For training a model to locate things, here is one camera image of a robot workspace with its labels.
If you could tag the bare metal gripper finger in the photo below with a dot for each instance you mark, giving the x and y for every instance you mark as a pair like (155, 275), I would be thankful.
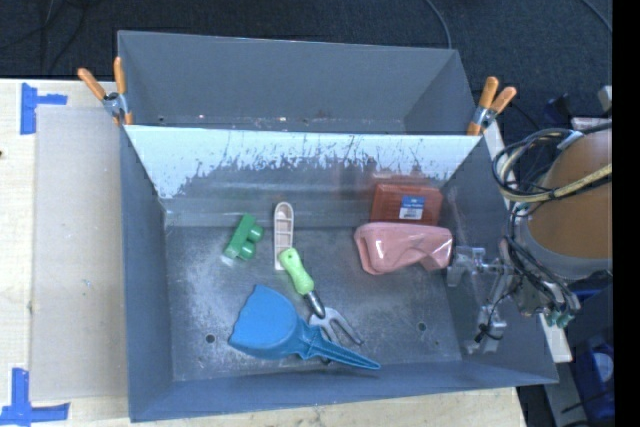
(467, 262)
(492, 327)

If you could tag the green toy block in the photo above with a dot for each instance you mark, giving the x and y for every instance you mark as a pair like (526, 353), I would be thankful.
(244, 237)

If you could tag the pink sunglasses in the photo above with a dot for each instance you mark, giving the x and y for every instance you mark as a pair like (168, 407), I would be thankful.
(400, 247)

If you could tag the red-brown flat block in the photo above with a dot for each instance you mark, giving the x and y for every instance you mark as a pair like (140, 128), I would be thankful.
(395, 202)

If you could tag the grey metal bin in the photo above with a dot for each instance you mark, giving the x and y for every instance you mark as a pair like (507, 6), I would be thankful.
(280, 80)

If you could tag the pale wood flat board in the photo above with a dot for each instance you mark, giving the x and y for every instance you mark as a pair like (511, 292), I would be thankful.
(75, 240)

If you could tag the blue plastic trowel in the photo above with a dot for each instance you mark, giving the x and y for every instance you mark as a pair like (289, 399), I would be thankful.
(270, 325)

